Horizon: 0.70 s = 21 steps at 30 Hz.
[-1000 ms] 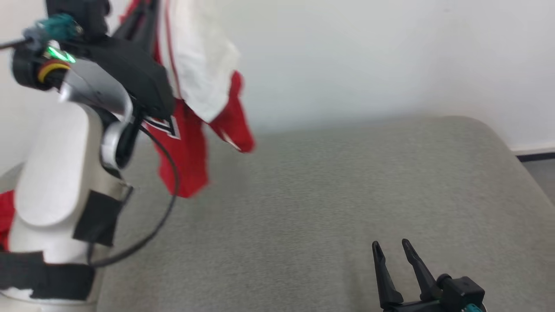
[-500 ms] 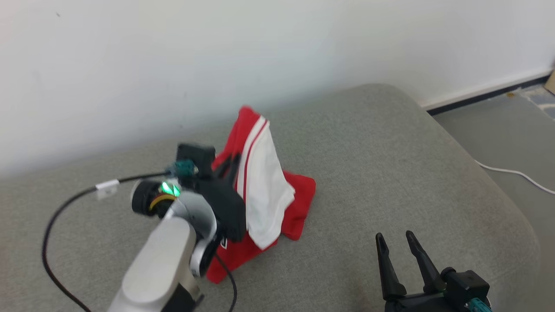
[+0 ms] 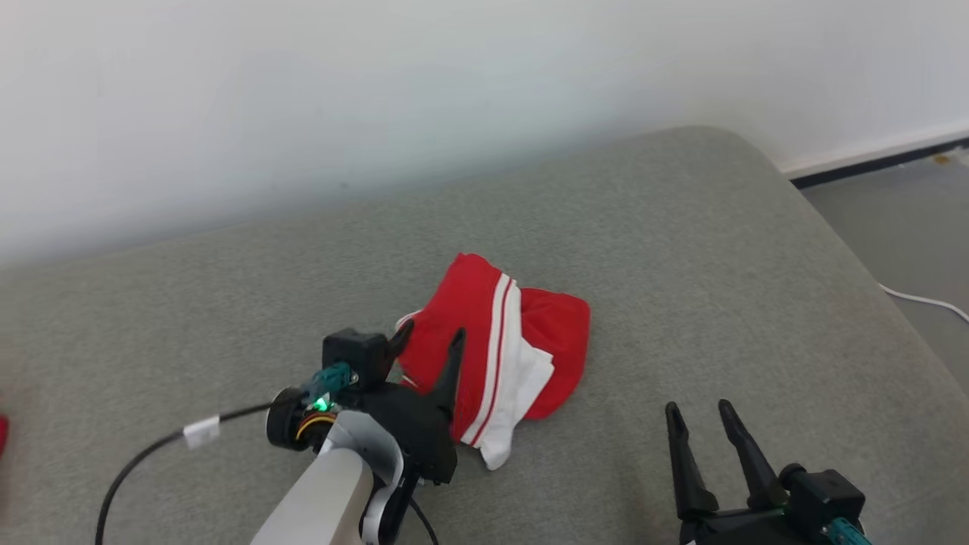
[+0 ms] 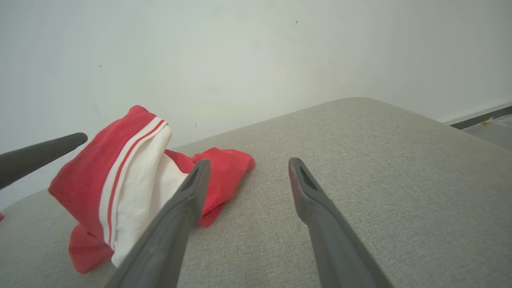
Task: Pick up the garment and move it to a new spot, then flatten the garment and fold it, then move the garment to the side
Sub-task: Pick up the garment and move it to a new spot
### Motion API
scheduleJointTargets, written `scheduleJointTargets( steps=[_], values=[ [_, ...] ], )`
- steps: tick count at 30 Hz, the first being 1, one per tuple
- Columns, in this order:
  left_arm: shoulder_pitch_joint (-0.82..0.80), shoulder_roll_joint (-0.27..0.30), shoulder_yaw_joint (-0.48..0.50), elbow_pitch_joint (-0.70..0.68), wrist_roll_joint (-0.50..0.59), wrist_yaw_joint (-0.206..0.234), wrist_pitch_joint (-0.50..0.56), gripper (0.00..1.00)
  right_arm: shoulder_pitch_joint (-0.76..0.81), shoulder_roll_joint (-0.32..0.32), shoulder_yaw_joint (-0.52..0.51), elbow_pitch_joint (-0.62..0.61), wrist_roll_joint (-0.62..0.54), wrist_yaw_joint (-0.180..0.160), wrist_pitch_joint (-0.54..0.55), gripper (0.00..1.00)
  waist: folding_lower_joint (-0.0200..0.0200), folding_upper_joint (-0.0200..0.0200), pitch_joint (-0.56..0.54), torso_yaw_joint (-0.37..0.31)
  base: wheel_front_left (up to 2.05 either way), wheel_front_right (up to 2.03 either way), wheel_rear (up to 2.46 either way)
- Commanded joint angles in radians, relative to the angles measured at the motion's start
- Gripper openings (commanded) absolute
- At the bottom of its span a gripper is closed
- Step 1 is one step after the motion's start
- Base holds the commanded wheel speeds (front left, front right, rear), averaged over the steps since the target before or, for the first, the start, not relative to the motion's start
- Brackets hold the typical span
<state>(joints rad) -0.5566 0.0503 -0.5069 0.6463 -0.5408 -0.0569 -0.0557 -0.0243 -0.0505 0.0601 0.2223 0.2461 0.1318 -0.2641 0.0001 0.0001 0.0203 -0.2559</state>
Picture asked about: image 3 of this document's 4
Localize black wall baseboard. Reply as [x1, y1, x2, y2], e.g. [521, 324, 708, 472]
[787, 136, 969, 190]

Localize teal right camera connector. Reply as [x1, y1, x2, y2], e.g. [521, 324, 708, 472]
[825, 519, 871, 545]

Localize teal left camera connector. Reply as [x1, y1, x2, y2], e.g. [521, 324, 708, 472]
[312, 363, 359, 396]

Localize teal camera connector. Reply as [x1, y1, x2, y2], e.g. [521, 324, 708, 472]
[825, 519, 871, 545]
[312, 363, 359, 396]

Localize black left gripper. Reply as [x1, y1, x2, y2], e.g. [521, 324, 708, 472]
[354, 320, 466, 486]

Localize white floor cable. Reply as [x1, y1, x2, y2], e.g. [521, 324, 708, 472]
[878, 283, 969, 324]

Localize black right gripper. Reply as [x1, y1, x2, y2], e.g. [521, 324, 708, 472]
[665, 399, 824, 545]

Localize red shirt white stripes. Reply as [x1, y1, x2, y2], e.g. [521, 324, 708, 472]
[395, 253, 591, 472]

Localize black cable white label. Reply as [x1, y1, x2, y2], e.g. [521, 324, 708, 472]
[96, 401, 275, 545]

